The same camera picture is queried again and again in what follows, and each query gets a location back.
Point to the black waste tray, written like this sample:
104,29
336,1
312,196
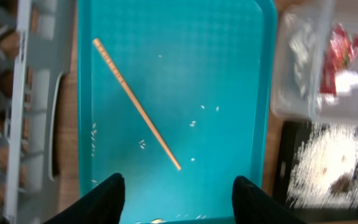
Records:
294,134

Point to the red snack wrapper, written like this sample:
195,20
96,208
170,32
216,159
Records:
342,50

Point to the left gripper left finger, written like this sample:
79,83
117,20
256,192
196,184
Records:
103,204

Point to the grey plastic dishwasher rack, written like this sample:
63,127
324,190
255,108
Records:
35,54

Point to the clear plastic bin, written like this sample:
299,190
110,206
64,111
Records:
315,72

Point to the wooden chopstick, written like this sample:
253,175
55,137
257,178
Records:
115,71

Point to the teal plastic tray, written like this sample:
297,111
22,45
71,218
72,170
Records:
202,71

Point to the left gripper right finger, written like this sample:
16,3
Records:
252,205

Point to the rice and food leftovers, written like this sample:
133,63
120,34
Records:
325,174

